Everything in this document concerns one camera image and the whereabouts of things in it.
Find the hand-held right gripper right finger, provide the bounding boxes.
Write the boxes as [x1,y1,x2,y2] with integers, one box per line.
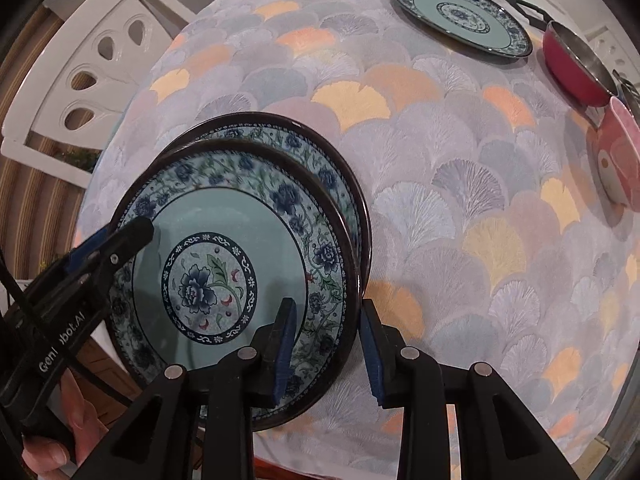
[360,299,581,480]

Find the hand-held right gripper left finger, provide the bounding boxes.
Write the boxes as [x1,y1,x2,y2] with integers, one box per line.
[75,297,298,480]

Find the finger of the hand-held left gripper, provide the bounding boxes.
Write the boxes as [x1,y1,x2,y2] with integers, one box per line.
[87,216,155,306]
[65,230,117,276]

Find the blue floral plate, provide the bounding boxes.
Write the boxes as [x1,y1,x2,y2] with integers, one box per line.
[107,146,363,433]
[390,0,533,58]
[185,114,373,301]

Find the red steel-lined bowl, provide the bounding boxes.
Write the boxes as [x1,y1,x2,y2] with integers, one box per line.
[542,21,621,108]

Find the fan-patterned tablecloth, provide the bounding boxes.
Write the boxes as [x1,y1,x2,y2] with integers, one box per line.
[75,0,640,478]

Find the pink bowl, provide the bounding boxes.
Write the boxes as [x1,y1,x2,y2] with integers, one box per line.
[595,96,640,206]

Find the black cable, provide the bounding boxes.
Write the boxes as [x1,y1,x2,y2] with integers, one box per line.
[0,255,132,403]

